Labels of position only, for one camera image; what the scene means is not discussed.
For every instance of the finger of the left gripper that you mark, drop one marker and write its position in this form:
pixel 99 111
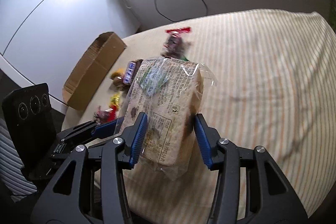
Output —
pixel 90 130

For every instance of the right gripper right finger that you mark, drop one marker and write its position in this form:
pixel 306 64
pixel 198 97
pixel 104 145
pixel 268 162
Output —
pixel 251 187

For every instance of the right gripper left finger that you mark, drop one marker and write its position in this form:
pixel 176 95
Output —
pixel 68 197

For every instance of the blue snickers bar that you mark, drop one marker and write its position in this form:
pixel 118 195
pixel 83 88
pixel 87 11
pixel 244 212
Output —
pixel 131 70

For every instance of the bread loaf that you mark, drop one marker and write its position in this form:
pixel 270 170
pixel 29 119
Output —
pixel 170 92

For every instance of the yellow red candy packet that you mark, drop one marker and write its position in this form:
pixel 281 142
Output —
pixel 114 105

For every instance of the brown round snack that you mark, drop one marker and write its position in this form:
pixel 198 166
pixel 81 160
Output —
pixel 117 78

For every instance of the brown cardboard box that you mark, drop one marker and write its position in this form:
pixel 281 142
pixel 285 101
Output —
pixel 91 69

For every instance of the striped beige table cloth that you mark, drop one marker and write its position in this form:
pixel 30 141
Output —
pixel 274 86

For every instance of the white cabinet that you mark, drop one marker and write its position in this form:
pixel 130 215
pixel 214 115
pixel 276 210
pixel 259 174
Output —
pixel 42 40

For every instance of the black camera box left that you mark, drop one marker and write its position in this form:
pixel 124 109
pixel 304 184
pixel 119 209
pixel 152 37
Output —
pixel 28 117

